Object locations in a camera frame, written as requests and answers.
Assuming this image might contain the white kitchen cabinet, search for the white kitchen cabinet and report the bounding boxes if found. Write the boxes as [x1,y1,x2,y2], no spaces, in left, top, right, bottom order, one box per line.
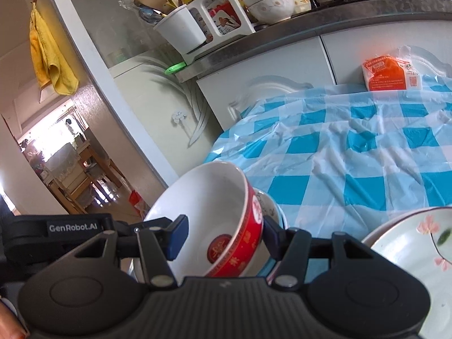
[196,21,452,142]

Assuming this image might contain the wooden dining chair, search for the wooden dining chair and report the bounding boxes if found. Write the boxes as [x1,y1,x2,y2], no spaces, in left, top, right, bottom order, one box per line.
[85,162,125,206]

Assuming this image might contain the stacked white bowls on counter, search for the stacked white bowls on counter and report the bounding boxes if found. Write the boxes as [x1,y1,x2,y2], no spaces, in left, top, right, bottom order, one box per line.
[243,0,296,22]

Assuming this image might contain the blue checked plastic tablecloth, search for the blue checked plastic tablecloth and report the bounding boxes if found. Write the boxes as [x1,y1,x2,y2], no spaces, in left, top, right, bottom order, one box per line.
[205,74,452,283]

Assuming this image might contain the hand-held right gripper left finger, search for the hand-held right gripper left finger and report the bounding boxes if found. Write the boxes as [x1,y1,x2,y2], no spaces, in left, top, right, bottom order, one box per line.
[72,215,189,288]

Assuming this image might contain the floral plate with dark rim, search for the floral plate with dark rim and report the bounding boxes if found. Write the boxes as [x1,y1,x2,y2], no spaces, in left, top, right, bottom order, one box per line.
[367,208,452,339]

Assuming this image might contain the green plastic tool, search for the green plastic tool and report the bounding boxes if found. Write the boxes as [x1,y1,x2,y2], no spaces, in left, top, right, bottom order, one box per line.
[164,62,188,76]

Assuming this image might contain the yellow cloth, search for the yellow cloth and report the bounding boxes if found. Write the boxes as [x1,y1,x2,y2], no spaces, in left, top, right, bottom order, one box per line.
[29,7,79,96]

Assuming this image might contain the grey kitchen countertop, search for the grey kitchen countertop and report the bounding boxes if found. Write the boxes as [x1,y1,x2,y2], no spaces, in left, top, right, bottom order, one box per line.
[176,0,452,82]

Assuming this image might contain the small blue cartoon cup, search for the small blue cartoon cup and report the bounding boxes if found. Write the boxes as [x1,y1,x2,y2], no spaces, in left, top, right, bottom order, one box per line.
[291,0,312,15]

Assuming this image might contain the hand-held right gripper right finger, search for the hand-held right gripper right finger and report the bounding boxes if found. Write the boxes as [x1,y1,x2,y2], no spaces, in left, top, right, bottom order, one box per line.
[263,215,377,288]

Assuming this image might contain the white utensil holder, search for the white utensil holder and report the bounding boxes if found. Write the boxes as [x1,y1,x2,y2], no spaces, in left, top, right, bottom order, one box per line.
[153,5,208,56]

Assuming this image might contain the red and white bowl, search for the red and white bowl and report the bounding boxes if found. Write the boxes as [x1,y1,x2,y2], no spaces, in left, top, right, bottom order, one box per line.
[143,162,264,278]

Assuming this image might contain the person's left hand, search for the person's left hand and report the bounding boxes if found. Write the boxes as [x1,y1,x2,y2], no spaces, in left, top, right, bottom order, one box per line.
[0,298,29,339]

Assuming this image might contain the red printed packet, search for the red printed packet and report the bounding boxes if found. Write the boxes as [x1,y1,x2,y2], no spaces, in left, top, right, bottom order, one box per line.
[208,2,245,38]

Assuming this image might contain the red plastic bag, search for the red plastic bag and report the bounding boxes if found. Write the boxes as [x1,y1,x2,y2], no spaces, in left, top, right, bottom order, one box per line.
[129,190,149,220]

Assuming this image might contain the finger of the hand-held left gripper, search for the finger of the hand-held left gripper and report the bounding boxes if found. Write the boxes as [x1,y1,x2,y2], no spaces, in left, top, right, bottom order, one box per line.
[112,217,177,237]

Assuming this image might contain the orange packet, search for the orange packet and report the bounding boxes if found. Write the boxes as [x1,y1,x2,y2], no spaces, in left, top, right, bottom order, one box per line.
[362,55,423,92]

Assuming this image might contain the wooden dining table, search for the wooden dining table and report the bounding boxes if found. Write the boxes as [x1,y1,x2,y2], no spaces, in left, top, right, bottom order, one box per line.
[45,142,107,210]

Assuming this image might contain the blue cartoon bowl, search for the blue cartoon bowl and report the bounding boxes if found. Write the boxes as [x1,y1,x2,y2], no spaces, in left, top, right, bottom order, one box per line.
[254,189,289,285]

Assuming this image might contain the white deep plate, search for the white deep plate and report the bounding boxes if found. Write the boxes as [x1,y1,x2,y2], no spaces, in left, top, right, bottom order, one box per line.
[362,205,452,249]

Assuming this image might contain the clear plastic bag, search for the clear plastic bag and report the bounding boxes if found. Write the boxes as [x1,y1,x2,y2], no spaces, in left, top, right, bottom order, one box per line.
[362,44,452,93]

